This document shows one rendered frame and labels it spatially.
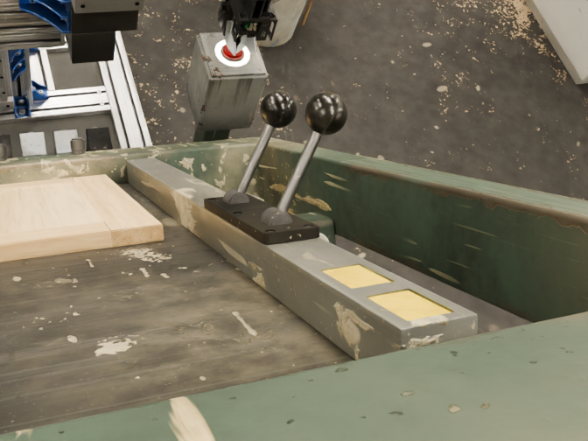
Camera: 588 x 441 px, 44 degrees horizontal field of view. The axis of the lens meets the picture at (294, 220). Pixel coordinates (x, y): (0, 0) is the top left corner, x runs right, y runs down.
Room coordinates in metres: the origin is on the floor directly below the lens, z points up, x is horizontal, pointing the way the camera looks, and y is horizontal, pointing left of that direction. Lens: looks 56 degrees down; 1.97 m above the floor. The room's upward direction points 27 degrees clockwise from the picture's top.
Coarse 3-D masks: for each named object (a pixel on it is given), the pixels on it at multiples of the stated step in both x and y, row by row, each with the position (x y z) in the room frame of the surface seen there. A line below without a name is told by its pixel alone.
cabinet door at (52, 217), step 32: (0, 192) 0.49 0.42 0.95; (32, 192) 0.50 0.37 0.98; (64, 192) 0.51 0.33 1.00; (96, 192) 0.51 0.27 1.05; (0, 224) 0.35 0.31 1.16; (32, 224) 0.36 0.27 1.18; (64, 224) 0.37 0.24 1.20; (96, 224) 0.37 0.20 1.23; (128, 224) 0.38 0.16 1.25; (160, 224) 0.39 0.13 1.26; (0, 256) 0.28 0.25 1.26; (32, 256) 0.29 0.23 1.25
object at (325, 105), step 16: (320, 96) 0.43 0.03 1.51; (336, 96) 0.44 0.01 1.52; (304, 112) 0.42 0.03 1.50; (320, 112) 0.42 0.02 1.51; (336, 112) 0.42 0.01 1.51; (320, 128) 0.41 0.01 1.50; (336, 128) 0.42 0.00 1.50; (304, 160) 0.39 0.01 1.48; (288, 192) 0.37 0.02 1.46; (272, 208) 0.35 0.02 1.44; (288, 208) 0.36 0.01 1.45; (272, 224) 0.34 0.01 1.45
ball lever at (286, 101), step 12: (264, 96) 0.49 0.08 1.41; (276, 96) 0.49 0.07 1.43; (288, 96) 0.50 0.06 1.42; (264, 108) 0.48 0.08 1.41; (276, 108) 0.48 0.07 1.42; (288, 108) 0.49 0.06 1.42; (264, 120) 0.48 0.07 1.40; (276, 120) 0.47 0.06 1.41; (288, 120) 0.48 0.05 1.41; (264, 132) 0.47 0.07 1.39; (264, 144) 0.46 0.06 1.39; (252, 156) 0.44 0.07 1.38; (252, 168) 0.43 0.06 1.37; (228, 192) 0.41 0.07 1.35; (240, 192) 0.41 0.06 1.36
